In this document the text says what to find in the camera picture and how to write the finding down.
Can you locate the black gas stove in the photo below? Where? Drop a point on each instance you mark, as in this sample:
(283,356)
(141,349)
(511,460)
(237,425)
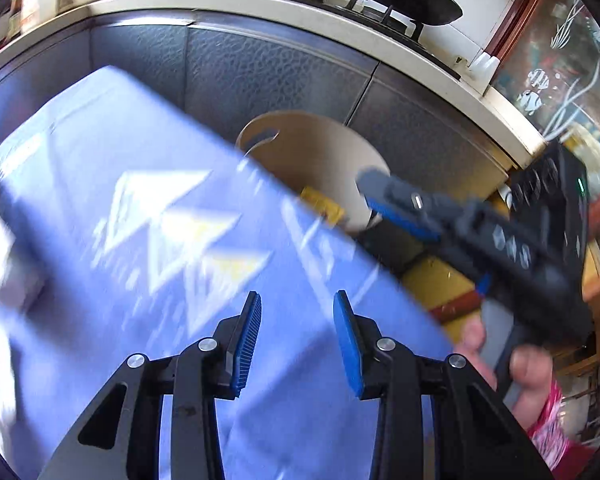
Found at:
(330,4)

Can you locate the person's right forearm pink sleeve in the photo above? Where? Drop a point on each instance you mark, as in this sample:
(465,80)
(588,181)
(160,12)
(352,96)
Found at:
(555,435)

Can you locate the glass door with fish print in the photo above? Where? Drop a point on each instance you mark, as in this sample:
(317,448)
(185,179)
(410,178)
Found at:
(555,60)

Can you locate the person's right hand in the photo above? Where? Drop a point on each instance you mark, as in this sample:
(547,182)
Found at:
(530,385)

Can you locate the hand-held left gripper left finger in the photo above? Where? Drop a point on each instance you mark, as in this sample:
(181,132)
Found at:
(245,345)

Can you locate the white plastic holder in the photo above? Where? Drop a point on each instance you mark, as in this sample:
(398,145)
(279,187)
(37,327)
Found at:
(484,67)

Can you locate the grey kitchen counter cabinet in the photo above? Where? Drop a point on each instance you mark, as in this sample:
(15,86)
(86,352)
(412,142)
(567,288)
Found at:
(260,70)

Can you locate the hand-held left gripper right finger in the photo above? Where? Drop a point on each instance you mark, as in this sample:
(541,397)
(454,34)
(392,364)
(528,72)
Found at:
(347,345)

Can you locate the blue printed tablecloth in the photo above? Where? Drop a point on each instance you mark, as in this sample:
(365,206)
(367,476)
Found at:
(130,170)

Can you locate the yellow snack packet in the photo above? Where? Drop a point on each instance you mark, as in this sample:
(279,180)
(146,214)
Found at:
(325,205)

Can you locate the beige round trash bin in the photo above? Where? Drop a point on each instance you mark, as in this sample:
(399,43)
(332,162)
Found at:
(320,160)

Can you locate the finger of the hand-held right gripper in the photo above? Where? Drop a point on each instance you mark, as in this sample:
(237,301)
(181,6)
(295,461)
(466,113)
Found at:
(400,200)

